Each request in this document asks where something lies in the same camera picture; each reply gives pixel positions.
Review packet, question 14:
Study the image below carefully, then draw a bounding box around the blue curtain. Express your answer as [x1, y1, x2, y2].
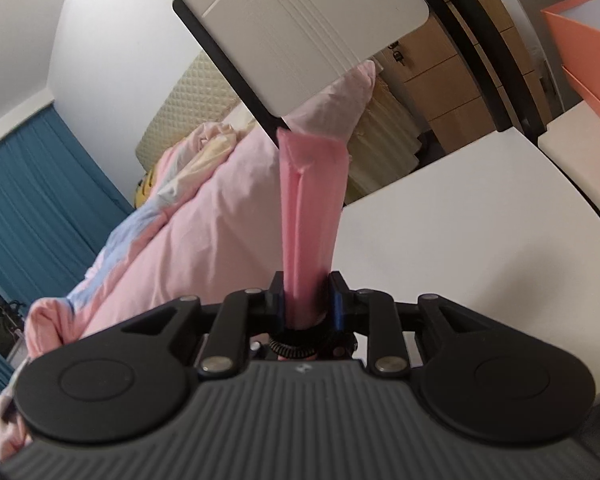
[0, 106, 137, 406]

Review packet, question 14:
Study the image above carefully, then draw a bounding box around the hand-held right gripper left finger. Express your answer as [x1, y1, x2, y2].
[121, 271, 286, 379]

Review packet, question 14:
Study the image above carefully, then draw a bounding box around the pink bed duvet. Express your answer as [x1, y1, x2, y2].
[82, 60, 377, 341]

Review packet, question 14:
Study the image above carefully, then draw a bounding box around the salmon storage box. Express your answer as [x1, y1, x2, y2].
[540, 0, 600, 128]

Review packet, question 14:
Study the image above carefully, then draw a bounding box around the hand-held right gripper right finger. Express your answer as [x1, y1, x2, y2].
[328, 271, 502, 379]

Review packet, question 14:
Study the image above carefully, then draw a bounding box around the yellow plush toy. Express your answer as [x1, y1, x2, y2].
[131, 169, 157, 209]

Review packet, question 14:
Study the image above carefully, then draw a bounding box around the wooden cabinet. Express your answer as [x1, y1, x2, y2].
[377, 0, 556, 156]

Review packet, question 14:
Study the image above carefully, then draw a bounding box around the pastel pink quilt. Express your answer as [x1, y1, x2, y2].
[25, 121, 253, 361]

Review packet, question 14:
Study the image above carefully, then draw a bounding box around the cream quilted headboard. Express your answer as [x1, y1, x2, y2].
[134, 50, 243, 183]

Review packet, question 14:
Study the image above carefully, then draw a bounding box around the cream ruffled bed sheet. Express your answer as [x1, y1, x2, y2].
[346, 77, 423, 206]

